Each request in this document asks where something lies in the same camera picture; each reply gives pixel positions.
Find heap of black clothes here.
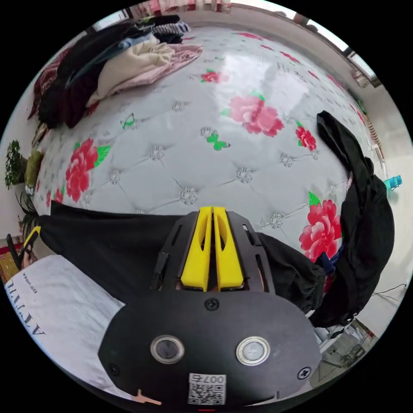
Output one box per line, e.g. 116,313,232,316
310,110,396,328

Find black long pants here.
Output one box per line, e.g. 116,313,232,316
38,200,327,314

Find spiky-leaved potted plant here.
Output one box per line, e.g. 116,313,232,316
15,191,41,228

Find window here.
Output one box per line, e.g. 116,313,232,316
303,18,378,88

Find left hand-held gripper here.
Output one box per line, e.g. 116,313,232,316
6,225,42,270

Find pile of clothes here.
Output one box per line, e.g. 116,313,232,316
27,14,204,129

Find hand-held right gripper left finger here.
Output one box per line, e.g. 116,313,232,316
180,206,213,291

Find green leafy potted plant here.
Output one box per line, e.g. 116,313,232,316
4,139,27,190

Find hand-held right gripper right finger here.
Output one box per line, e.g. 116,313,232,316
213,206,245,291

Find olive green cushion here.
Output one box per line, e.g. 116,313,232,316
25,149,45,188

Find person's body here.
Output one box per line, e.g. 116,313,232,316
4,254,127,398

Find bed with flowered quilted cover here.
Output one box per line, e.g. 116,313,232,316
27,20,388,293

